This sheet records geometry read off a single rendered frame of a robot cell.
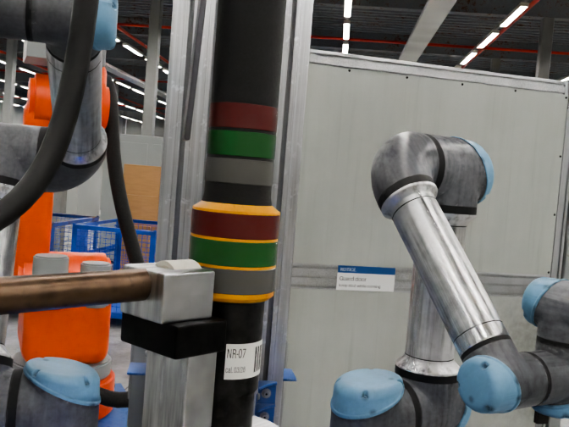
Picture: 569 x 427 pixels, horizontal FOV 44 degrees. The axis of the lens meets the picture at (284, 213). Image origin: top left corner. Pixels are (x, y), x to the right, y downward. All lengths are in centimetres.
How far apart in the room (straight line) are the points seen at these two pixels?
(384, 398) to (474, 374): 23
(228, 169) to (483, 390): 69
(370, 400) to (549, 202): 157
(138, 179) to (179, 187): 727
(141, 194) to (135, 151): 271
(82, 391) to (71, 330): 318
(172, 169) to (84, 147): 16
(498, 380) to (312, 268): 135
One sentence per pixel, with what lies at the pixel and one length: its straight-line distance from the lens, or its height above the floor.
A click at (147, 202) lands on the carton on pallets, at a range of 848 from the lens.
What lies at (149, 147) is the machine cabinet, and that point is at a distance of 1111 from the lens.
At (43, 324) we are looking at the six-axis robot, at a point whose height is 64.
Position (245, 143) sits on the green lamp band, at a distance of 33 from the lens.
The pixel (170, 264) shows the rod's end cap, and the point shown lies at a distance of 31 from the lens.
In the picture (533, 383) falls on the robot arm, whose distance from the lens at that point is 101.
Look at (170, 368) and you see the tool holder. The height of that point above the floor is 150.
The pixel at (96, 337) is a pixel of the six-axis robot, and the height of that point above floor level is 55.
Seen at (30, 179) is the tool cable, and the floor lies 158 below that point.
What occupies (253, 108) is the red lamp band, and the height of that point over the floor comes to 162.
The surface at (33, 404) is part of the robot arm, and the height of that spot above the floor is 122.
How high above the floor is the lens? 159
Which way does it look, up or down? 3 degrees down
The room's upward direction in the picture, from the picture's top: 5 degrees clockwise
